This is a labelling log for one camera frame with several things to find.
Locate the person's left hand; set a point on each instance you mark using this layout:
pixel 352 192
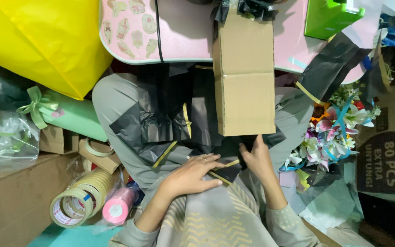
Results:
pixel 187 176

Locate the person's right hand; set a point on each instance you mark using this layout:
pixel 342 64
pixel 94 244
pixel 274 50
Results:
pixel 261 163

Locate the black gold-edged wrapping sheet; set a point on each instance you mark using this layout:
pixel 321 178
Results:
pixel 230 156

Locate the person's grey zigzag tunic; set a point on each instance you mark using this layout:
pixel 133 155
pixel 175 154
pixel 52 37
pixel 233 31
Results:
pixel 218 216

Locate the pile of black wrapping sheets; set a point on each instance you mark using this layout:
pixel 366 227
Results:
pixel 163 113

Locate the pink ribbon roll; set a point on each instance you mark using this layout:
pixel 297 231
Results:
pixel 118 205

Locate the colourful artificial flower bouquet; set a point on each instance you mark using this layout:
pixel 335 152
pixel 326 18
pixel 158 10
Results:
pixel 331 130

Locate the flat brown cardboard box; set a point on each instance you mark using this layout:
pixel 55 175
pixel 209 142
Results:
pixel 106 163

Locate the pale teal wrapping paper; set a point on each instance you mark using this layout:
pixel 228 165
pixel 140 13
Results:
pixel 331 205

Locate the long brown cardboard box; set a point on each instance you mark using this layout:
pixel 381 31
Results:
pixel 245 75

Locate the single beige tape roll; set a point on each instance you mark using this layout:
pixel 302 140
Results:
pixel 94 151

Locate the person's grey trousers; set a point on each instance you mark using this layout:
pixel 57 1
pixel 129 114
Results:
pixel 118 103

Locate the light blue tape strip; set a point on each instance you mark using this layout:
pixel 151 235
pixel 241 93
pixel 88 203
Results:
pixel 297 62

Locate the stack of clear tape rolls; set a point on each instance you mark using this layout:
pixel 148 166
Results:
pixel 77 200

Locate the black sheet with yellow edge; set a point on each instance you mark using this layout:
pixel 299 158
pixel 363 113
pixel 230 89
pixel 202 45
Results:
pixel 331 65

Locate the mint green wrapped bouquet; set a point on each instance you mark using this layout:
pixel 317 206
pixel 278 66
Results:
pixel 74 118

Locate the printed brown black carton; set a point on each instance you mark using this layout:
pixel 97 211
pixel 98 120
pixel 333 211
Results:
pixel 389 154

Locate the turquoise mat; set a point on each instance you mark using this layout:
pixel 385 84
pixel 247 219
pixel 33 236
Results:
pixel 67 238

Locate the small brown paper box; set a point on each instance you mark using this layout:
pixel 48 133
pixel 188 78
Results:
pixel 57 139

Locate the pink table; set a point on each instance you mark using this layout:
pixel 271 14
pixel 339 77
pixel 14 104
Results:
pixel 187 31

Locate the crumpled black plastic wrap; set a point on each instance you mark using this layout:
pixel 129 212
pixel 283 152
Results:
pixel 255 8

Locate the group of beige stickers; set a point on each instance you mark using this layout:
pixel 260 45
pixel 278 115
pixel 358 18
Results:
pixel 129 29

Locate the bright green box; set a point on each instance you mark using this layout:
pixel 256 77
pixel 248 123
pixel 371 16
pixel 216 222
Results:
pixel 327 19

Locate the large brown cardboard carton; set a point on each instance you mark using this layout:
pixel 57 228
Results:
pixel 15 205

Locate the clear plastic bag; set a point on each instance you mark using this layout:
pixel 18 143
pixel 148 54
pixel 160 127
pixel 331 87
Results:
pixel 2 144

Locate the yellow plastic bag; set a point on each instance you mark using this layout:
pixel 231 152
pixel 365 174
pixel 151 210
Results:
pixel 50 41

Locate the dark green wrapped bouquet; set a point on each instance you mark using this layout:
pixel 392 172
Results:
pixel 2 92

